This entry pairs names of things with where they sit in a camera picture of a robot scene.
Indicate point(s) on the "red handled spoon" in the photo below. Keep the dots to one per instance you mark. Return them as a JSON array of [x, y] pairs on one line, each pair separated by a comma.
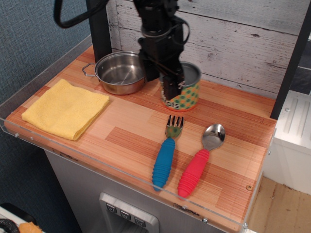
[[212, 138]]

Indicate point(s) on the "clear acrylic table guard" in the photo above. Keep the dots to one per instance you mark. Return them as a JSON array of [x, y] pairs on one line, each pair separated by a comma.
[[123, 142]]

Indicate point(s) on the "silver toy fridge cabinet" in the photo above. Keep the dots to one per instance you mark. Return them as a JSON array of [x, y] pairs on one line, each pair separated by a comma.
[[82, 187]]

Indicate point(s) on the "black vertical right post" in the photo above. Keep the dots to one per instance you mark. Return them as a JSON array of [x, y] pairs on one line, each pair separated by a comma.
[[293, 64]]

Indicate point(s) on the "black orange object bottom left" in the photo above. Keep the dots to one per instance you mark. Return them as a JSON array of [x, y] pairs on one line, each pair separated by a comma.
[[15, 220]]

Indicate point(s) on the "white ridged side counter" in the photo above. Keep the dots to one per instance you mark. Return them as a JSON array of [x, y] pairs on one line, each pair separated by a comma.
[[288, 160]]

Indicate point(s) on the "green orange patterned can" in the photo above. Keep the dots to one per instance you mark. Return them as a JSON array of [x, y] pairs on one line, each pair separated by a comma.
[[190, 93]]

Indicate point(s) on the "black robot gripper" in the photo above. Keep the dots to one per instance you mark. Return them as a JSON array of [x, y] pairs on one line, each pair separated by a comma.
[[160, 56]]

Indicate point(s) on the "black vertical left post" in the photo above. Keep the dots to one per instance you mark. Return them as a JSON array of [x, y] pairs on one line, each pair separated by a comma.
[[100, 34]]

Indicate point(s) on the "blue handled fork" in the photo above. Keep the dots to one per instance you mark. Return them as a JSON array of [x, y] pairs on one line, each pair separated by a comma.
[[164, 160]]

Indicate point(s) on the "silver dispenser button panel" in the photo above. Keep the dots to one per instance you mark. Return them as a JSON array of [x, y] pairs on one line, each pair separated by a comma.
[[122, 217]]

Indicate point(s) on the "yellow folded cloth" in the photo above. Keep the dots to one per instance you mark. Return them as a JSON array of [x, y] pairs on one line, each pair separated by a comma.
[[65, 110]]

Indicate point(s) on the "black vertical post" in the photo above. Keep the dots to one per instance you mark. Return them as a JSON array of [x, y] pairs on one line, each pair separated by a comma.
[[100, 34], [293, 64]]

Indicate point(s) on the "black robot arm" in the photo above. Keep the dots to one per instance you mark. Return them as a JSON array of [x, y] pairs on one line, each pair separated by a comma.
[[158, 19]]

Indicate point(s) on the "silver steel pot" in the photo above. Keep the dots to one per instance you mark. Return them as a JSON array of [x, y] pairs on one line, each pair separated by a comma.
[[120, 73]]

